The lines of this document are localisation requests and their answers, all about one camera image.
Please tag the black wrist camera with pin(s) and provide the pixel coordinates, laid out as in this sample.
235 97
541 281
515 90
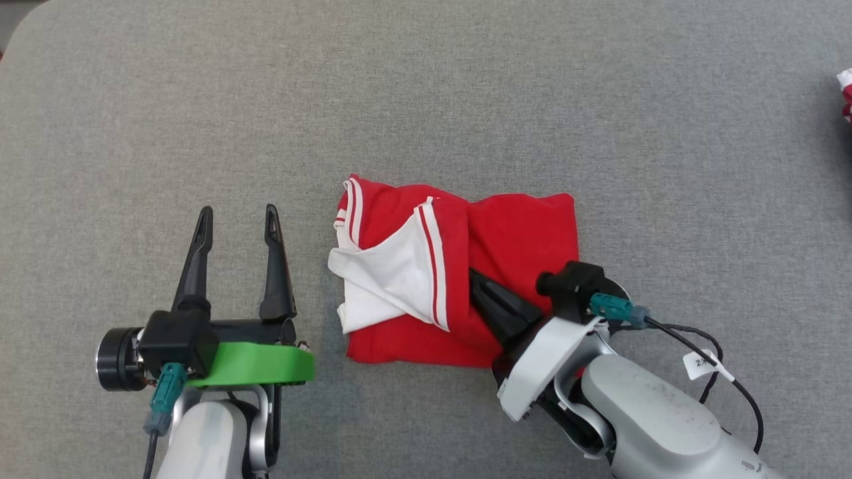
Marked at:
178 336
572 286

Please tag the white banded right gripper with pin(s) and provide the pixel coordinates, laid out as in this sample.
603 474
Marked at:
539 369

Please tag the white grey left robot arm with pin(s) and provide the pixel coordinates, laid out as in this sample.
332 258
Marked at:
206 439

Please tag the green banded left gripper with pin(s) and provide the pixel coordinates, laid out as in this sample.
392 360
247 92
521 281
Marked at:
259 364

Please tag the red Bulls basketball shorts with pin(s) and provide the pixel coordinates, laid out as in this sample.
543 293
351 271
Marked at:
847 93

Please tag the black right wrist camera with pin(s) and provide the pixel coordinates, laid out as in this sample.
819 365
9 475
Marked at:
572 286

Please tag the red Bulls basketball jersey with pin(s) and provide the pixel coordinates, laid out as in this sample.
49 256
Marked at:
519 239

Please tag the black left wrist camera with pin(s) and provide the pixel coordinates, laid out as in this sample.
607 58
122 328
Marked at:
178 336

